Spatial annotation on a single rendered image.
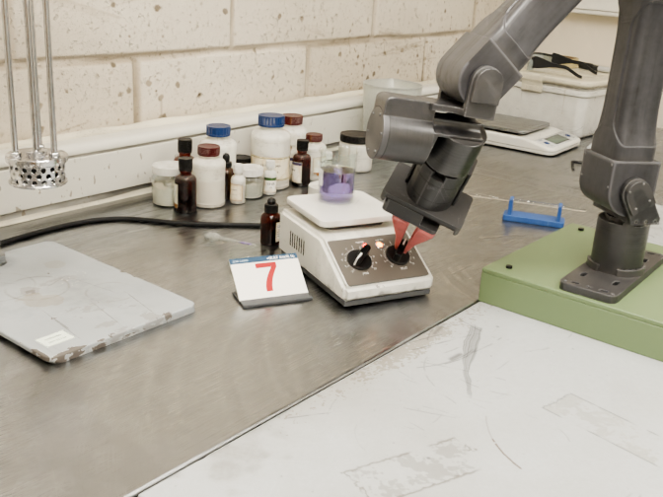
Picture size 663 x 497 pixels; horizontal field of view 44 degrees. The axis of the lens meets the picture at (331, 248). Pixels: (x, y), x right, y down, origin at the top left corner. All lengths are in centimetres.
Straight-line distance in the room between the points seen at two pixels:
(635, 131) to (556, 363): 28
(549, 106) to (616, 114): 117
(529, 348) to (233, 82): 87
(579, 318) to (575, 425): 21
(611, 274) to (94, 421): 63
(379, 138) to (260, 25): 79
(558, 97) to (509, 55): 125
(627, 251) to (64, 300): 67
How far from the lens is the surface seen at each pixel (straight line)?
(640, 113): 102
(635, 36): 101
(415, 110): 90
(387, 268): 104
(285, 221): 113
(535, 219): 141
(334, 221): 105
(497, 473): 74
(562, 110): 217
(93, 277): 107
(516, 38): 92
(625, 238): 106
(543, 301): 103
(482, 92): 89
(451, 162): 93
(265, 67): 167
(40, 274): 109
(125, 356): 89
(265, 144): 146
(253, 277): 103
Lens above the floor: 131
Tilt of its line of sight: 20 degrees down
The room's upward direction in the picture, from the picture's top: 4 degrees clockwise
